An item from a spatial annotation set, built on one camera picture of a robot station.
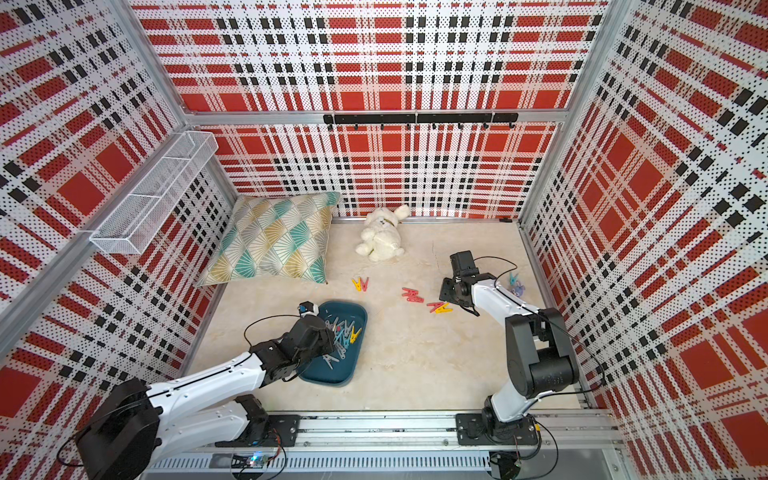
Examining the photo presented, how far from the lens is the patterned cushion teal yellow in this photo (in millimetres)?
942

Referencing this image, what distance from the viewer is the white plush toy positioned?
3.41 feet

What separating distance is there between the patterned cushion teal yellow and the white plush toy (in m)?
0.14
